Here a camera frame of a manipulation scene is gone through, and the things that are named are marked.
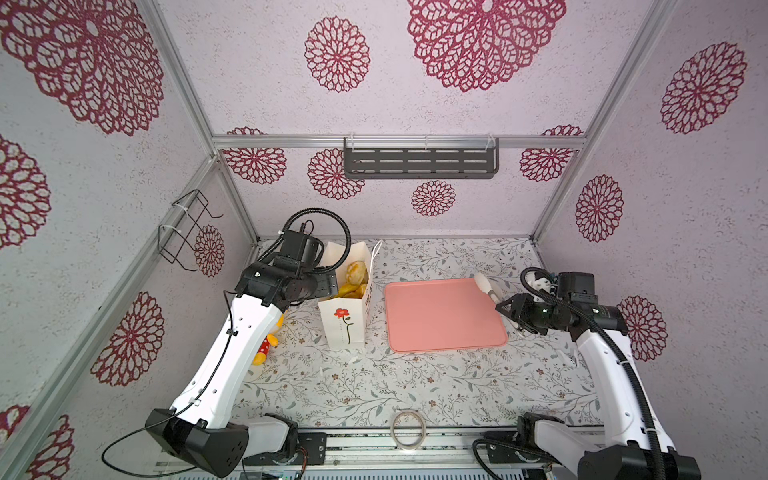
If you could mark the yellow red plush toy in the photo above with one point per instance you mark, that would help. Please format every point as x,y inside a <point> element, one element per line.
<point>268,343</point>

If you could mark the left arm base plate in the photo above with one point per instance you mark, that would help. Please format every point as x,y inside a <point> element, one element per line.
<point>311,449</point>

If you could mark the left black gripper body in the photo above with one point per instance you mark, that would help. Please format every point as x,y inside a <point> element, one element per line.
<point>318,284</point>

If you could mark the white paper gift bag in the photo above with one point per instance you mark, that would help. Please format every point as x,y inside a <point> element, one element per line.
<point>344,319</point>

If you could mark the clear tape roll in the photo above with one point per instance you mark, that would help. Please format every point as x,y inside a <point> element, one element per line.
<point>408,430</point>

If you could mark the pink plastic tray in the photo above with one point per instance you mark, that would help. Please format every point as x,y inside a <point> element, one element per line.
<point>441,315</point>

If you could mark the black wire wall rack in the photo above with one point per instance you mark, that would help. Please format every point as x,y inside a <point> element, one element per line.
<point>192,242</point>

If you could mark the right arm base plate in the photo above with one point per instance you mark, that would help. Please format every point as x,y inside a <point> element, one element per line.
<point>505,447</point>

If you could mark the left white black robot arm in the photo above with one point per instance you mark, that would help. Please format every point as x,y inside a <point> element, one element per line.
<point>197,427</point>

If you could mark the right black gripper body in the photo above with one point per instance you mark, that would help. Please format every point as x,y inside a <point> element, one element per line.
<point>534,315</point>

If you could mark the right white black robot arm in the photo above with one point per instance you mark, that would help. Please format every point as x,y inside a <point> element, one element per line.
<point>636,446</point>

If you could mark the grey slotted wall shelf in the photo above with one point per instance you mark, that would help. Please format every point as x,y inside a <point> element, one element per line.
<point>425,163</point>

